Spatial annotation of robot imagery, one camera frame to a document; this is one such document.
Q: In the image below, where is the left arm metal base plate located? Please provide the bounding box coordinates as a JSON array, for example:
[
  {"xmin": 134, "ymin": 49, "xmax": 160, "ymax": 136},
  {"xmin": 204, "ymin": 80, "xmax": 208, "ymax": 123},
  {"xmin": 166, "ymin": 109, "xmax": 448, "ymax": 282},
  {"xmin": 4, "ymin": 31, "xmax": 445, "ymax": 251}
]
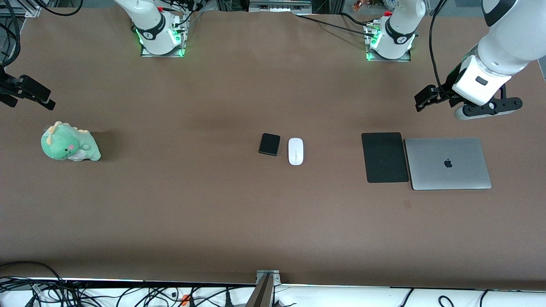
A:
[{"xmin": 366, "ymin": 21, "xmax": 412, "ymax": 62}]

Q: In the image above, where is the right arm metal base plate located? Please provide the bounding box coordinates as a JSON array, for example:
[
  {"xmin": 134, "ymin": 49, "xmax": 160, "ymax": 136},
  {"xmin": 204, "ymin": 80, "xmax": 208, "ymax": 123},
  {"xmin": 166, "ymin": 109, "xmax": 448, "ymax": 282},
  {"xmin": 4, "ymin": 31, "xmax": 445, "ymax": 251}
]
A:
[{"xmin": 140, "ymin": 13, "xmax": 186, "ymax": 58}]

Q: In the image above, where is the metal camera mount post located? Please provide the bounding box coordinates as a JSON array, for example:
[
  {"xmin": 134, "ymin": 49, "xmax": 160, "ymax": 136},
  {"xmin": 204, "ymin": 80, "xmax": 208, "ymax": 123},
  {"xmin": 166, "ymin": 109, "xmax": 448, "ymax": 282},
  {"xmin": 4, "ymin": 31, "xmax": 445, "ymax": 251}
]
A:
[{"xmin": 245, "ymin": 270, "xmax": 282, "ymax": 307}]

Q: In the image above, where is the short black table cable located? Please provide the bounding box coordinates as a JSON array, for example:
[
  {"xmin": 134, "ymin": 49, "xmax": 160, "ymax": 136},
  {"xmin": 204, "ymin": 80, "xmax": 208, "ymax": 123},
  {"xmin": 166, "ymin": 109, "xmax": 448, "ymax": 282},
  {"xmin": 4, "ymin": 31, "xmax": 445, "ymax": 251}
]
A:
[{"xmin": 339, "ymin": 12, "xmax": 377, "ymax": 28}]

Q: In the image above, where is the green dinosaur plush toy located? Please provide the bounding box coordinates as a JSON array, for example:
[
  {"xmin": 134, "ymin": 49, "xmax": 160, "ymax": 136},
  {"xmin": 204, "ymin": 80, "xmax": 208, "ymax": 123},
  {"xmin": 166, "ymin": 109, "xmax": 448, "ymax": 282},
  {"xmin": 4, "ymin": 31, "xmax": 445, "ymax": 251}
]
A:
[{"xmin": 41, "ymin": 121, "xmax": 102, "ymax": 162}]

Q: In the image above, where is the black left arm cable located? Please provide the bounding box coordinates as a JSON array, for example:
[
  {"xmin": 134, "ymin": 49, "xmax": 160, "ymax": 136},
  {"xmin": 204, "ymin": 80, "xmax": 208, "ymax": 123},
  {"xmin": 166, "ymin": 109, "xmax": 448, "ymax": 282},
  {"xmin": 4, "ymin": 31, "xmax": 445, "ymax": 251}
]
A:
[{"xmin": 429, "ymin": 0, "xmax": 453, "ymax": 92}]

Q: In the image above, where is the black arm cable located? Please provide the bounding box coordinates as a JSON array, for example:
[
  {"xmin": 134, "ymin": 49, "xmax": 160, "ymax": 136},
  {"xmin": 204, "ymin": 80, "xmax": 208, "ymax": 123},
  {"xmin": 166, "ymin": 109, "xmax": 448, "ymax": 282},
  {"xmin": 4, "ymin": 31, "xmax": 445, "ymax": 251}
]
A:
[
  {"xmin": 0, "ymin": 0, "xmax": 84, "ymax": 67},
  {"xmin": 429, "ymin": 0, "xmax": 453, "ymax": 92}
]

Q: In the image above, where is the black looped floor cable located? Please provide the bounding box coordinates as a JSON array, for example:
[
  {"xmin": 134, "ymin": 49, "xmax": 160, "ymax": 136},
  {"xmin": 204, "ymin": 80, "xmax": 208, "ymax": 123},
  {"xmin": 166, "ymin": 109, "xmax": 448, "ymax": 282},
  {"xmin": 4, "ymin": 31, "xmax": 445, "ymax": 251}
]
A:
[{"xmin": 0, "ymin": 260, "xmax": 65, "ymax": 284}]

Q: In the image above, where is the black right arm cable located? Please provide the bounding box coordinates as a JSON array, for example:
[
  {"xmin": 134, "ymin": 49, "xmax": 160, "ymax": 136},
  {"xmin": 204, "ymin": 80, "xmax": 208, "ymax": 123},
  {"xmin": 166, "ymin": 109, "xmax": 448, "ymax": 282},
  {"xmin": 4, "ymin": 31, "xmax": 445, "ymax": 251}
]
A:
[{"xmin": 0, "ymin": 0, "xmax": 84, "ymax": 67}]

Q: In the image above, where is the long black table cable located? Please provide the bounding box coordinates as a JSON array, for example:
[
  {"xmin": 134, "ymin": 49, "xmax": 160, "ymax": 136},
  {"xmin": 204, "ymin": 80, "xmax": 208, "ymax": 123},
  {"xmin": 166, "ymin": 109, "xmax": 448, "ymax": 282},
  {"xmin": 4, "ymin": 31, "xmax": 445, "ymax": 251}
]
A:
[{"xmin": 293, "ymin": 14, "xmax": 372, "ymax": 36}]

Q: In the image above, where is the silver laptop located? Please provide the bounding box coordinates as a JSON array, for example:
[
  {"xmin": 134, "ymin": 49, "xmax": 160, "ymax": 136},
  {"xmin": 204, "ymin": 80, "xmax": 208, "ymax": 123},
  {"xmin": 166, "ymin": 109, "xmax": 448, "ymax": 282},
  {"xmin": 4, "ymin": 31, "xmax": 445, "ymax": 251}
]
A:
[{"xmin": 404, "ymin": 137, "xmax": 492, "ymax": 191}]

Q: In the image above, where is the white computer mouse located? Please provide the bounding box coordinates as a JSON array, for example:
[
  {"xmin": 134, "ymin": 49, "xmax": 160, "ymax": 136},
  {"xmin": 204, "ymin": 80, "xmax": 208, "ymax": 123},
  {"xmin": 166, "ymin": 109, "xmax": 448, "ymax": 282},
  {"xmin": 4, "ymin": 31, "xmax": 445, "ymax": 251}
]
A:
[{"xmin": 288, "ymin": 137, "xmax": 304, "ymax": 166}]

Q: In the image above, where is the black mouse pad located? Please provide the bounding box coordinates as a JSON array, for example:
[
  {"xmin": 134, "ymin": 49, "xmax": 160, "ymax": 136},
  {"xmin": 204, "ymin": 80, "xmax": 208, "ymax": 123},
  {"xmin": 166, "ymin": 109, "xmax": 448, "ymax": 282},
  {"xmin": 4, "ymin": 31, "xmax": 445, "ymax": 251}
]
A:
[{"xmin": 361, "ymin": 132, "xmax": 410, "ymax": 183}]

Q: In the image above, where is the grey metal frame bracket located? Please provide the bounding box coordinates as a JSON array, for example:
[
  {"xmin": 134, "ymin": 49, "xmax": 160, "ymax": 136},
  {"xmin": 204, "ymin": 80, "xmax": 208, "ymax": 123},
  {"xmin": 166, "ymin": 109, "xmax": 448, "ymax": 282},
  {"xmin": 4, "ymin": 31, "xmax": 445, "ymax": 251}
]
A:
[{"xmin": 249, "ymin": 0, "xmax": 312, "ymax": 13}]

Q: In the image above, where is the aluminium frame profile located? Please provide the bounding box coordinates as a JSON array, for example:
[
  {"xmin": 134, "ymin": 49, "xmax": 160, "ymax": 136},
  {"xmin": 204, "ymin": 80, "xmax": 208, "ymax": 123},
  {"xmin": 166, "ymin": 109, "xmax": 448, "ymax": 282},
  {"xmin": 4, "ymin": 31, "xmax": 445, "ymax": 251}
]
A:
[{"xmin": 0, "ymin": 0, "xmax": 41, "ymax": 18}]

